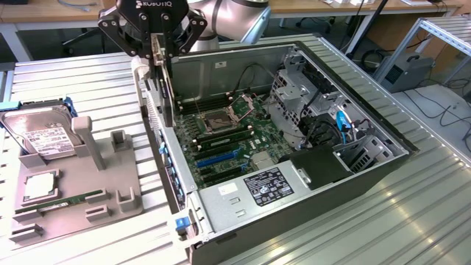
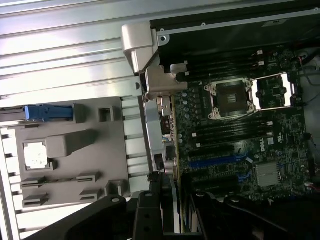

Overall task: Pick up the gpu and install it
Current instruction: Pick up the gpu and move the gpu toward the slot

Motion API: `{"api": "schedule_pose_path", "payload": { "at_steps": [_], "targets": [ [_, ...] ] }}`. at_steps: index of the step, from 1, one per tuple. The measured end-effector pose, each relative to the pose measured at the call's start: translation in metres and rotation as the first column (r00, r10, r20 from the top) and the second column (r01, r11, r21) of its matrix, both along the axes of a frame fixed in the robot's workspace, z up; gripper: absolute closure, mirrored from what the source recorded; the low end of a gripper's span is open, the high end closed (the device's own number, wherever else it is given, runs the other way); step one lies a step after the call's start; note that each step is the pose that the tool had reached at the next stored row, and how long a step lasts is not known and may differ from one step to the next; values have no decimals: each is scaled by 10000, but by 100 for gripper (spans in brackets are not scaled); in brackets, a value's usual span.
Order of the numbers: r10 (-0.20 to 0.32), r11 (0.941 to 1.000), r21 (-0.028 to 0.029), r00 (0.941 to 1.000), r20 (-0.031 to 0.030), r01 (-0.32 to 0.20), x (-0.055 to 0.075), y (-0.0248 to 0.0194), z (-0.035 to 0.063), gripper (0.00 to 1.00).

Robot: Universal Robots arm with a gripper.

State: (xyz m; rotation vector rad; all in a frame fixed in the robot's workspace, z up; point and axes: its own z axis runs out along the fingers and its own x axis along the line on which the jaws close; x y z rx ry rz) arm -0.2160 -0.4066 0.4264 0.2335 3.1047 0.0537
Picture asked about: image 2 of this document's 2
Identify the blue expansion slot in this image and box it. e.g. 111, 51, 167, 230
188, 156, 238, 169

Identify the silver chipset heatsink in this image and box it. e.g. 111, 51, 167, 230
254, 163, 281, 187

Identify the grey parts rack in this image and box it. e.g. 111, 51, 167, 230
0, 96, 132, 210

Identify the green RAM stick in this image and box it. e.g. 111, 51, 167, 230
22, 177, 101, 187

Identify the green motherboard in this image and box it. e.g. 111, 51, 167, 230
172, 48, 311, 201

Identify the CPU socket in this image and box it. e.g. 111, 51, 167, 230
203, 78, 256, 121

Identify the silver CPU chip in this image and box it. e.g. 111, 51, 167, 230
23, 143, 48, 170

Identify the silver socket cover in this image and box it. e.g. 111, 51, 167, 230
251, 72, 297, 111

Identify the black RAM slot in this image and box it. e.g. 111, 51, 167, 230
186, 66, 266, 82
186, 61, 266, 77
185, 55, 265, 71
184, 49, 265, 65

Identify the silver hard disk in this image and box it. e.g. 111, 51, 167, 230
0, 106, 26, 121

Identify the open dark PC case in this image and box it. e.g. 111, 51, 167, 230
121, 7, 320, 208

